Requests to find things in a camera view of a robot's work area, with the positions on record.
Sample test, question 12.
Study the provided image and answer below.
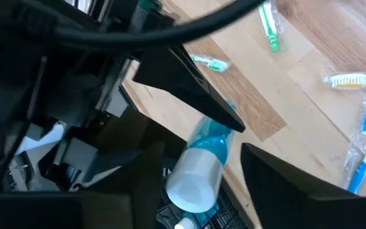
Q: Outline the black wire rack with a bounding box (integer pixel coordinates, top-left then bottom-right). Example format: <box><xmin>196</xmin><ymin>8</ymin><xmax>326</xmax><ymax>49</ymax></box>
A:
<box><xmin>156</xmin><ymin>186</ymin><xmax>254</xmax><ymax>229</ymax></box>

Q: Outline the blue mouthwash bottle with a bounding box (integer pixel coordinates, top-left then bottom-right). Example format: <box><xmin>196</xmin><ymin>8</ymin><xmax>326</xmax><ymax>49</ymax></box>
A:
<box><xmin>165</xmin><ymin>101</ymin><xmax>236</xmax><ymax>214</ymax></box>

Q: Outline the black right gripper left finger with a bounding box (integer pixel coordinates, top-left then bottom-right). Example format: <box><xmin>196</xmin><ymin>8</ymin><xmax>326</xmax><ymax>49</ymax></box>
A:
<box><xmin>0</xmin><ymin>141</ymin><xmax>165</xmax><ymax>229</ymax></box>

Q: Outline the white paper sheet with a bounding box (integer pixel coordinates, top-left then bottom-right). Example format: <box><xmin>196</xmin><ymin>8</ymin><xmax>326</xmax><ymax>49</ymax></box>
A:
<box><xmin>13</xmin><ymin>121</ymin><xmax>67</xmax><ymax>157</ymax></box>

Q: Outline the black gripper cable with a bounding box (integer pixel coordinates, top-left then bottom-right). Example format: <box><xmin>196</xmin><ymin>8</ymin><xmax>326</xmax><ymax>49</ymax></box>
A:
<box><xmin>52</xmin><ymin>0</ymin><xmax>266</xmax><ymax>50</ymax></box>

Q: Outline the green toothbrush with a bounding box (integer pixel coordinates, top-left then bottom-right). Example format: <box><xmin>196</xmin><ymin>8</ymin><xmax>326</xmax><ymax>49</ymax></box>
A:
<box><xmin>189</xmin><ymin>53</ymin><xmax>231</xmax><ymax>73</ymax></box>
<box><xmin>257</xmin><ymin>1</ymin><xmax>286</xmax><ymax>53</ymax></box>

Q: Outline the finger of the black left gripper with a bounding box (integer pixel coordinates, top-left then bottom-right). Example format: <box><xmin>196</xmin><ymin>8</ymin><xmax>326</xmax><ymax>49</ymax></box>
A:
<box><xmin>133</xmin><ymin>44</ymin><xmax>246</xmax><ymax>133</ymax></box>
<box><xmin>105</xmin><ymin>107</ymin><xmax>186</xmax><ymax>163</ymax></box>

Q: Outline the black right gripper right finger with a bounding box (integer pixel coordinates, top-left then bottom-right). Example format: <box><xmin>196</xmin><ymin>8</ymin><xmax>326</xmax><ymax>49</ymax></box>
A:
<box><xmin>240</xmin><ymin>142</ymin><xmax>366</xmax><ymax>229</ymax></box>

